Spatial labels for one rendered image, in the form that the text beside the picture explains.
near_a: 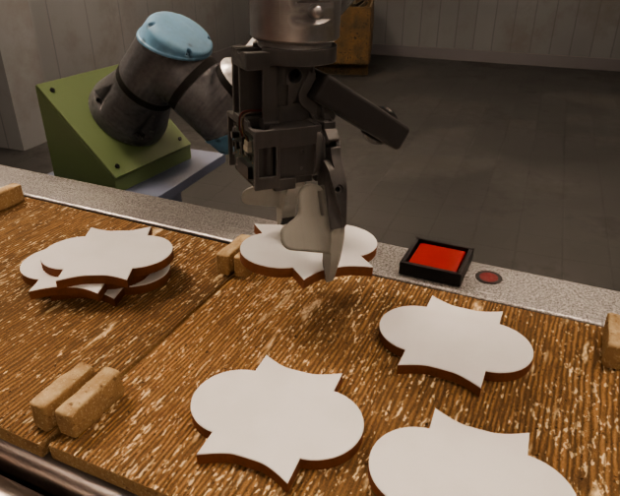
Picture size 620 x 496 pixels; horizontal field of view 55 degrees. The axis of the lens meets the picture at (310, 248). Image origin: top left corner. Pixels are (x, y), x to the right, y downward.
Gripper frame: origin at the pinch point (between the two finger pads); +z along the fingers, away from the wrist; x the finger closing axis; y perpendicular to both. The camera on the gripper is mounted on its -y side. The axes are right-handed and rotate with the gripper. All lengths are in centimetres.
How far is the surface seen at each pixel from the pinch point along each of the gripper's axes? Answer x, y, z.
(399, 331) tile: 9.4, -5.3, 5.5
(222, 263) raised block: -9.8, 6.2, 5.6
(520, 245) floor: -128, -173, 96
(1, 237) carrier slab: -31.5, 29.3, 8.1
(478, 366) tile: 16.9, -8.7, 5.4
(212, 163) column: -65, -9, 14
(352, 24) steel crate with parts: -477, -275, 46
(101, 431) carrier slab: 9.3, 22.7, 7.5
